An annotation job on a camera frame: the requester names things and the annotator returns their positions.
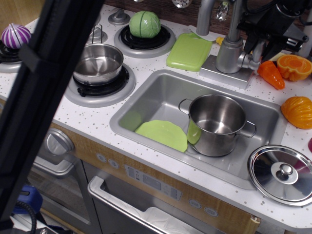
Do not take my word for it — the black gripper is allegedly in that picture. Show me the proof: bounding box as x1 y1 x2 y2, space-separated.
237 11 308 61

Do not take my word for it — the silver faucet lever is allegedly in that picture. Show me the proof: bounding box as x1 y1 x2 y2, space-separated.
237 39 266 71

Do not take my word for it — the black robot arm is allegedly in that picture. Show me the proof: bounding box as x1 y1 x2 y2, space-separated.
237 0 312 61

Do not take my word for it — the orange toy carrot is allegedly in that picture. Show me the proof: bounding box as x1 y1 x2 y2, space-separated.
257 60 285 90

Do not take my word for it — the orange toy pepper half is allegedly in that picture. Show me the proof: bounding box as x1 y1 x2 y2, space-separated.
276 54 312 81

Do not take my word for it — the yellow toy corn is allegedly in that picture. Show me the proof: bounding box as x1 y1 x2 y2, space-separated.
215 37 224 46

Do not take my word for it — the silver faucet body with base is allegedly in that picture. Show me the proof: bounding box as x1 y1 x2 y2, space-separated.
199 0 254 89

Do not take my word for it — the silver faucet spout pipe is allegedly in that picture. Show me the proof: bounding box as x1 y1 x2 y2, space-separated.
196 0 215 36

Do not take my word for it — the green cutting board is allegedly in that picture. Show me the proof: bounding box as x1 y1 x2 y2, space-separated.
166 33 213 72

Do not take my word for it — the tall steel pot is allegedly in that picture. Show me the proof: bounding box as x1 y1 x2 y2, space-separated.
178 94 257 157

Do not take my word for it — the purple toy at edge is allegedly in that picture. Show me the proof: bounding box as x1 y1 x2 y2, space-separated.
308 138 312 152

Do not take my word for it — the green toy cabbage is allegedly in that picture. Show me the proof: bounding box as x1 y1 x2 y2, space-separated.
129 11 161 39

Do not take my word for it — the back right stove burner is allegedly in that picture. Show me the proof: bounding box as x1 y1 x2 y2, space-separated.
114 25 176 59

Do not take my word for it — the stove burner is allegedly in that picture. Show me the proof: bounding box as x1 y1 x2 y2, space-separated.
65 64 136 108
0 40 21 73
114 25 176 59

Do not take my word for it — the green plastic plate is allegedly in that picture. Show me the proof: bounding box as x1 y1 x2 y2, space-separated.
135 120 188 152

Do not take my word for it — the steel pot lid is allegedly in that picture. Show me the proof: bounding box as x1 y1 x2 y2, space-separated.
247 145 312 206

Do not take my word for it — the grey sink basin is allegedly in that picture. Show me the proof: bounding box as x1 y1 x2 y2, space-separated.
110 70 287 190

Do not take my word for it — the grey stove knob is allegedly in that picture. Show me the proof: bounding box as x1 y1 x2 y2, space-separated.
108 9 130 25
86 26 108 45

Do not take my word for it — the small steel saucepan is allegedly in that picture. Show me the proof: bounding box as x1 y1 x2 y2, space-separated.
73 24 124 86

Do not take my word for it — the front right stove burner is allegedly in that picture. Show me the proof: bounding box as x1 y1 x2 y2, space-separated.
65 64 136 108

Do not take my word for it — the silver oven dial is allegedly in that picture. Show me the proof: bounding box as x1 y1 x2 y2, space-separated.
44 128 75 156

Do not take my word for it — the purple toy onion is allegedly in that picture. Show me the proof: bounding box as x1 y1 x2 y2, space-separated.
1 23 31 49

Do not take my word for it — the front left stove burner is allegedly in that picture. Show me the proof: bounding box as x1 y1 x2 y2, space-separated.
0 40 21 73

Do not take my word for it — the blue clamp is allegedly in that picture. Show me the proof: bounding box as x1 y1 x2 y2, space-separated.
18 185 43 214

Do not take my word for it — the black foreground post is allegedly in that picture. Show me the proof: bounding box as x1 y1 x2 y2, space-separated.
0 0 103 227

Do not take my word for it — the grey dishwasher door handle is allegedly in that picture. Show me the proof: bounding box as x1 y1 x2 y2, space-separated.
87 175 215 234

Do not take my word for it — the grey oven door handle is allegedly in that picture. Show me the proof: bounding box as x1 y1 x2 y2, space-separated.
33 156 74 179

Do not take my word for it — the black braided cable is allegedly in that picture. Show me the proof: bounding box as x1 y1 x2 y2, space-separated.
16 200 37 234

